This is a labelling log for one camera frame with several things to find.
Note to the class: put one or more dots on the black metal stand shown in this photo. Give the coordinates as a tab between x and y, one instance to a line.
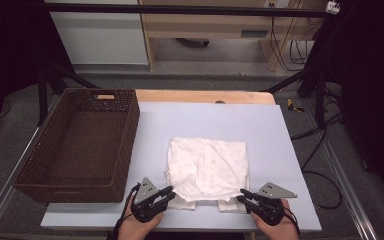
42	96
320	100

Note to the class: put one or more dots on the white baby romper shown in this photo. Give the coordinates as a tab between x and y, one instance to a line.
206	166

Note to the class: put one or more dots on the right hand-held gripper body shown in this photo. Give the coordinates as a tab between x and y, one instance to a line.
270	206

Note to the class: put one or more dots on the black horizontal metal bar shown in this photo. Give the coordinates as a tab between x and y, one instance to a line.
180	9

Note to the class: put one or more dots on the brown wicker basket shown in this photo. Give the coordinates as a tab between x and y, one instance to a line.
80	150

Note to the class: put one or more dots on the person's left hand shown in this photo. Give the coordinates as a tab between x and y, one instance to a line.
138	231

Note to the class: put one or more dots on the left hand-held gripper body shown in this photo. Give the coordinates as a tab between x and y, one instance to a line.
146	206

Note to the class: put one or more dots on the white cabinet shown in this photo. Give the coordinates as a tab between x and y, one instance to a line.
100	40

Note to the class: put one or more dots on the person's dark torso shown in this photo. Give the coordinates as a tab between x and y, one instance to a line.
196	236

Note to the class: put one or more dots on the dark curtain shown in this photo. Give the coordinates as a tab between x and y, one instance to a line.
10	43
373	66

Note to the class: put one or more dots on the wooden desk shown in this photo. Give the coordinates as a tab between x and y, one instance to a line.
206	28

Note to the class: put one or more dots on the person's right hand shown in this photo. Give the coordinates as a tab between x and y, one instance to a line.
280	233

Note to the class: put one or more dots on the white power adapter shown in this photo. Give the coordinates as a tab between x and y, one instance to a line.
332	7

